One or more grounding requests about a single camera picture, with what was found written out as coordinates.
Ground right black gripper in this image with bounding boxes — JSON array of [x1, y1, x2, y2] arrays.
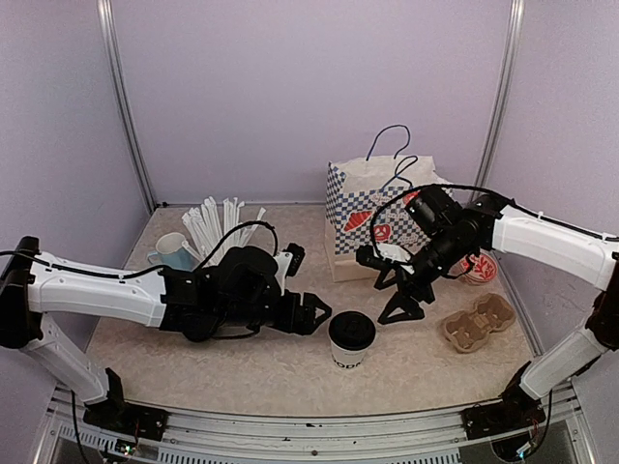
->
[[375, 226, 475, 324]]

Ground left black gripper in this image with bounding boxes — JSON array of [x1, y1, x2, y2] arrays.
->
[[217, 289, 333, 335]]

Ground black plastic cup lid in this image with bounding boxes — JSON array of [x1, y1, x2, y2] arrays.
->
[[328, 311, 376, 351]]

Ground white paper coffee cup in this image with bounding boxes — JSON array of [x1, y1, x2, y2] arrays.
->
[[331, 337, 374, 369]]

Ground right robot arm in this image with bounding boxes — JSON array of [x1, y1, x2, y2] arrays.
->
[[356, 184, 618, 429]]

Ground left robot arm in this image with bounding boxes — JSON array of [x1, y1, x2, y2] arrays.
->
[[1, 236, 332, 430]]

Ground checkered paper takeout bag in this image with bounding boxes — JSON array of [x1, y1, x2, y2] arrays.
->
[[324, 125, 455, 284]]

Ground brown cardboard cup carrier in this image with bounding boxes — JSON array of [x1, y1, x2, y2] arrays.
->
[[439, 293, 516, 354]]

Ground red patterned small bowl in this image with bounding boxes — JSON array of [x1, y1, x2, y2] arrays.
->
[[459, 251, 498, 285]]

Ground bundle of wrapped white straws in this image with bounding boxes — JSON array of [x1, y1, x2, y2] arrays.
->
[[182, 196, 257, 265]]

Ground light blue ceramic mug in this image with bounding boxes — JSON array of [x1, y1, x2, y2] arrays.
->
[[147, 232, 197, 271]]

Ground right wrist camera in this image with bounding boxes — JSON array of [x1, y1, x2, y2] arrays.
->
[[355, 243, 414, 275]]

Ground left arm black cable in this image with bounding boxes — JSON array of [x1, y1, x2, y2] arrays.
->
[[0, 220, 280, 339]]

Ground aluminium front rail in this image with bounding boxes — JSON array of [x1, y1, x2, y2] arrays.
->
[[33, 403, 596, 464]]

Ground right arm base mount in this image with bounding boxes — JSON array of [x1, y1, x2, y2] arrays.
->
[[460, 378, 546, 440]]

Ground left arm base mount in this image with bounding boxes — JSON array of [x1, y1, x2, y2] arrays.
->
[[83, 367, 169, 442]]

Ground right aluminium corner post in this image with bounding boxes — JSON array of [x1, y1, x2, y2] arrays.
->
[[474, 0, 525, 188]]

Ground aluminium corner post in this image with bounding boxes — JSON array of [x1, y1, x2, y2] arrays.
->
[[97, 0, 158, 214], [474, 0, 525, 188]]

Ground left aluminium corner post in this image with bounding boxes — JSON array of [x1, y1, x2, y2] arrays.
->
[[97, 0, 158, 214]]

